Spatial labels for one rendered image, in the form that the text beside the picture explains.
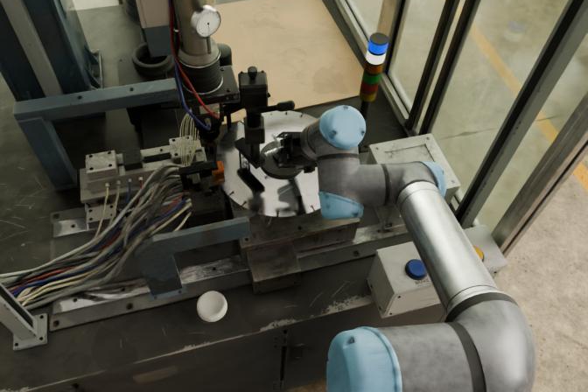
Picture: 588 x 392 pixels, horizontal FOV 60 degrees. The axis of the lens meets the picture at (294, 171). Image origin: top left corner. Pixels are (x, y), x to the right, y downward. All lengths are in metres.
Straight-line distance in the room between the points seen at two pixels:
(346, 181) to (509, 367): 0.41
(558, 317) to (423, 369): 1.81
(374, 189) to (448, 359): 0.38
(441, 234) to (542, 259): 1.71
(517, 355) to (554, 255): 1.88
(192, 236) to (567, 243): 1.84
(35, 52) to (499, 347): 1.31
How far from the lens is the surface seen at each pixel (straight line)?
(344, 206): 0.87
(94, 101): 1.31
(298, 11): 2.03
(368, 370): 0.57
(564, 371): 2.28
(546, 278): 2.42
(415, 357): 0.58
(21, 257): 1.47
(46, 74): 1.60
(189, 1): 0.88
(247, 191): 1.20
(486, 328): 0.63
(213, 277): 1.31
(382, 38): 1.28
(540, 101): 1.07
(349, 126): 0.87
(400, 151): 1.38
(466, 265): 0.73
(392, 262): 1.19
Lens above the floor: 1.93
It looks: 53 degrees down
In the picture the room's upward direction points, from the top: 4 degrees clockwise
